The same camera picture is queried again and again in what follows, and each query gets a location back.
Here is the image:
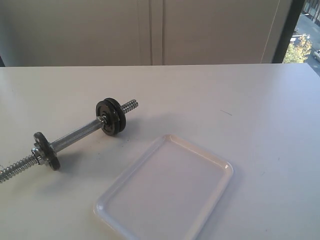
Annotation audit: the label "chrome spinlock collar nut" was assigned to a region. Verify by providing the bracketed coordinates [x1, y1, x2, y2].
[31, 147, 49, 166]

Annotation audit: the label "white cabinet doors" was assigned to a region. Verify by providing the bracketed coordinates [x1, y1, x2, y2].
[0, 0, 291, 67]

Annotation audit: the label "chrome threaded dumbbell bar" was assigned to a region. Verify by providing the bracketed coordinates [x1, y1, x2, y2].
[0, 99, 139, 183]

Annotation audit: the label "white plastic tray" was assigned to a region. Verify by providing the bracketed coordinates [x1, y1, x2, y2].
[94, 134, 234, 240]

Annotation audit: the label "black weight plate left end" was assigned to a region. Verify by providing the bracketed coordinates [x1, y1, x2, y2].
[33, 132, 61, 171]

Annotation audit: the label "black weight plate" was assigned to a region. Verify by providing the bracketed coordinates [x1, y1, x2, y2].
[105, 97, 127, 133]

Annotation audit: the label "black weight plate right end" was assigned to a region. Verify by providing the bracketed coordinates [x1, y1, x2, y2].
[96, 99, 120, 136]

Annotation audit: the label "black window frame post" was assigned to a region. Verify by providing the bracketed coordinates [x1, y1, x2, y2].
[271, 0, 305, 64]

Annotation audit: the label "black weight plate end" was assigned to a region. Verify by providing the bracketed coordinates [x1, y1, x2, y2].
[96, 99, 120, 136]
[33, 132, 61, 171]

